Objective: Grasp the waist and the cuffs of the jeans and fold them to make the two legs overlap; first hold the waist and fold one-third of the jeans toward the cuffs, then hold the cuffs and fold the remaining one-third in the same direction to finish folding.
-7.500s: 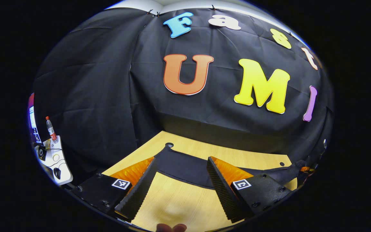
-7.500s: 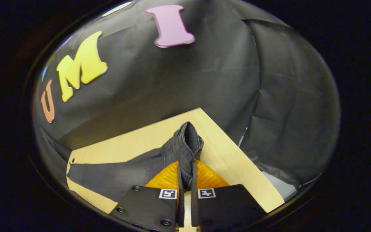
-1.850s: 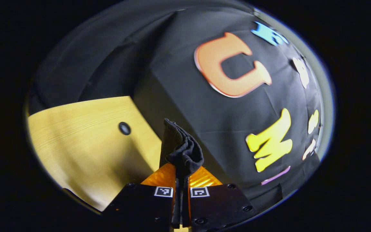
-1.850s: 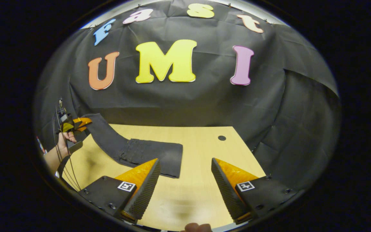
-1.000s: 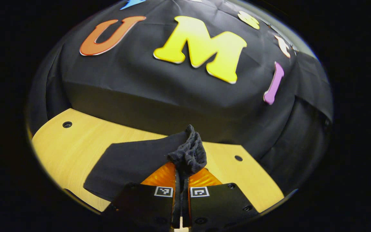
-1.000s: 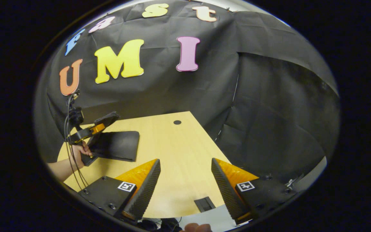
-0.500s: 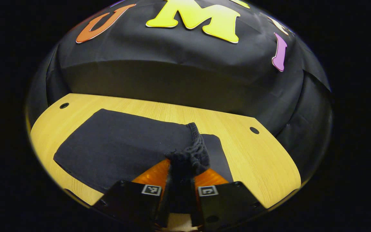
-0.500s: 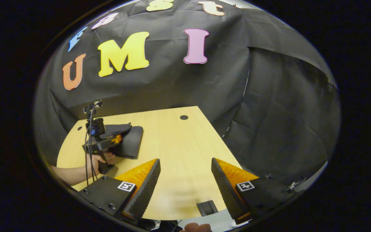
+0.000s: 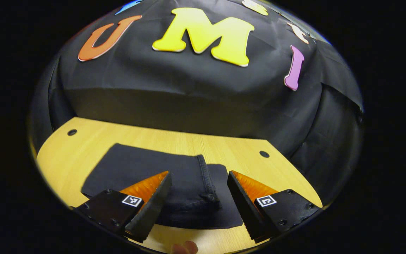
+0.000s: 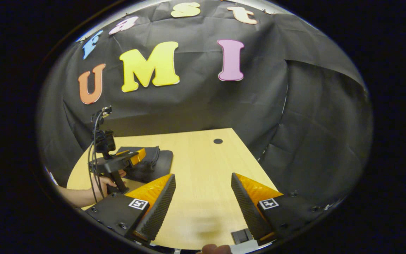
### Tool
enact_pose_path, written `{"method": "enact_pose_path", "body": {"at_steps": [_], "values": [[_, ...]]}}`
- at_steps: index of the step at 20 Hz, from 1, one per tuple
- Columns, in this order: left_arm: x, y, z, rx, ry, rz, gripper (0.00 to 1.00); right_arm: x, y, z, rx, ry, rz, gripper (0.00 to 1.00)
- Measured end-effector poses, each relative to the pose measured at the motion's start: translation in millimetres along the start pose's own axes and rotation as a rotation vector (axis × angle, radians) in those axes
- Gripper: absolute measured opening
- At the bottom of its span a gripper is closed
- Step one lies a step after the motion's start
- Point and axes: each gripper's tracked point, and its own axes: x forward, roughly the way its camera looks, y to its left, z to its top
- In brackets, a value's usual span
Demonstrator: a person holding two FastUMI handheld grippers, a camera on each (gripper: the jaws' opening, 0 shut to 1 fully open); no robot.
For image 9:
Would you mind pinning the dark grey jeans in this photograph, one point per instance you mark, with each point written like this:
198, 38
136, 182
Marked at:
174, 176

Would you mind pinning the black backdrop cloth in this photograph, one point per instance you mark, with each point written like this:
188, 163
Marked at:
189, 95

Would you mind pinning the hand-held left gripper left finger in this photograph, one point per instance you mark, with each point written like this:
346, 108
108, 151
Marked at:
152, 211

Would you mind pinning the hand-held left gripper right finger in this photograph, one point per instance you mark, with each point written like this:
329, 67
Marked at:
243, 211

